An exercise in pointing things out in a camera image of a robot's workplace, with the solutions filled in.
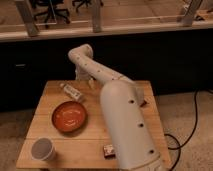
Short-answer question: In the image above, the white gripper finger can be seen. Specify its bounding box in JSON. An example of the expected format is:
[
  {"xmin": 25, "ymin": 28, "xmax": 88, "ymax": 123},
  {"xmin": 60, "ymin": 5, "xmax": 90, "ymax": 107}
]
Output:
[{"xmin": 88, "ymin": 79, "xmax": 95, "ymax": 89}]

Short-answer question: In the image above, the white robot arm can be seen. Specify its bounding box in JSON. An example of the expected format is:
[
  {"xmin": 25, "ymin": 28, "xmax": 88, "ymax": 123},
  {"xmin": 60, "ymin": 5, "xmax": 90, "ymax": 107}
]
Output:
[{"xmin": 68, "ymin": 44, "xmax": 166, "ymax": 171}]

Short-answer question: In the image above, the orange ceramic bowl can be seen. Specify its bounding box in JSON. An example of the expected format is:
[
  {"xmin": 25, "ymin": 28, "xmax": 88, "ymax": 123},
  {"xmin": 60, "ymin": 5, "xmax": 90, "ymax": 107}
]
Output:
[{"xmin": 51, "ymin": 101, "xmax": 87, "ymax": 133}]

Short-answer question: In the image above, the black office chair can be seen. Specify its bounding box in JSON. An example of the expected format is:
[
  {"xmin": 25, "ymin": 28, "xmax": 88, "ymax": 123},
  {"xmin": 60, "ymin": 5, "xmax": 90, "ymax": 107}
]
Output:
[
  {"xmin": 33, "ymin": 0, "xmax": 70, "ymax": 28},
  {"xmin": 72, "ymin": 0, "xmax": 104, "ymax": 13}
]

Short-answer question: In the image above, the red and white box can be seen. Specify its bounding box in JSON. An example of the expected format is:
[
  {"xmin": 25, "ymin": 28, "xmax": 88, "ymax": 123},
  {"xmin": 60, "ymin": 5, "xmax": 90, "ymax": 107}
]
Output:
[{"xmin": 103, "ymin": 144, "xmax": 115, "ymax": 159}]

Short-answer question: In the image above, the grey paper cup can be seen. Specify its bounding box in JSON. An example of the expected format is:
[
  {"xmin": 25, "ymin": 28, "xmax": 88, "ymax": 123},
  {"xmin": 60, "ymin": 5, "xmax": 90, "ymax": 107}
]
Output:
[{"xmin": 31, "ymin": 138, "xmax": 56, "ymax": 162}]

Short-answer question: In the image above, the middle metal window post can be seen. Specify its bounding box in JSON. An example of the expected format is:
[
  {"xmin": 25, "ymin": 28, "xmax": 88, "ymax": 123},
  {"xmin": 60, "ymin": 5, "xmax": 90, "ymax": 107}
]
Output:
[{"xmin": 92, "ymin": 0, "xmax": 101, "ymax": 33}]

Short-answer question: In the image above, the metal window post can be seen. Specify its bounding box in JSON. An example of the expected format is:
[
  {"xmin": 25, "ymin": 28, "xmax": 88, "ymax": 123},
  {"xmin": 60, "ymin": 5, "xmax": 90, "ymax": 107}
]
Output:
[
  {"xmin": 92, "ymin": 0, "xmax": 101, "ymax": 33},
  {"xmin": 181, "ymin": 0, "xmax": 203, "ymax": 27},
  {"xmin": 14, "ymin": 0, "xmax": 39, "ymax": 37}
]

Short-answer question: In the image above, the left metal window post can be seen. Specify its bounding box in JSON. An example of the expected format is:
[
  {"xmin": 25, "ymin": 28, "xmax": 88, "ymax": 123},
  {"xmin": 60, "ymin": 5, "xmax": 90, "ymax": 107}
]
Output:
[{"xmin": 14, "ymin": 0, "xmax": 39, "ymax": 37}]

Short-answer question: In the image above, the black power cable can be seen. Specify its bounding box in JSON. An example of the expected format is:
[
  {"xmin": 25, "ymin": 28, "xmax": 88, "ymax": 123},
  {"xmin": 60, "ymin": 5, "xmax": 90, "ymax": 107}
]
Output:
[{"xmin": 164, "ymin": 89, "xmax": 200, "ymax": 170}]

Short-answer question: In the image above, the right metal window post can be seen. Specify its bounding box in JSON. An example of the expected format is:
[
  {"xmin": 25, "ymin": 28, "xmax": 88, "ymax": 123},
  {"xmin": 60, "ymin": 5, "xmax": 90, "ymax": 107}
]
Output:
[{"xmin": 181, "ymin": 0, "xmax": 203, "ymax": 27}]

